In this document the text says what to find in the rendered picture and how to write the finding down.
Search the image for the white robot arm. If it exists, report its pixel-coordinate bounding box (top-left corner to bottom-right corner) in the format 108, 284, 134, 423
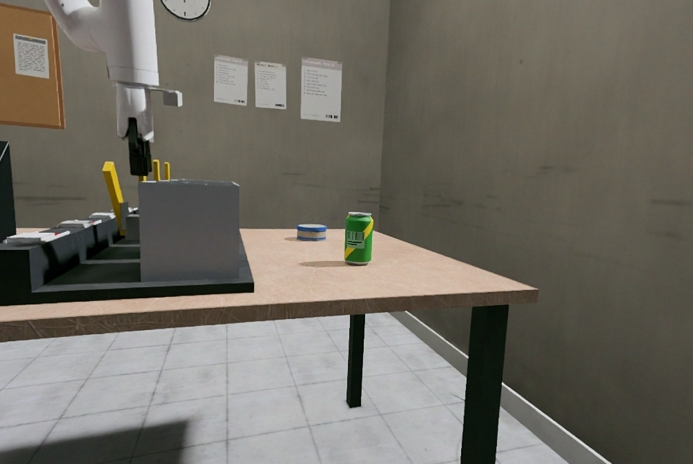
44, 0, 182, 107

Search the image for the round tin with blue-rimmed lid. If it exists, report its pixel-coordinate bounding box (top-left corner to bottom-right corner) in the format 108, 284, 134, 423
297, 224, 327, 242

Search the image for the green drink can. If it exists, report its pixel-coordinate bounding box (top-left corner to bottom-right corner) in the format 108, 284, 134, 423
344, 212, 373, 266

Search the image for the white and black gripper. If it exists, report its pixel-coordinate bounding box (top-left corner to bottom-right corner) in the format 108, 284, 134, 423
112, 84, 153, 177

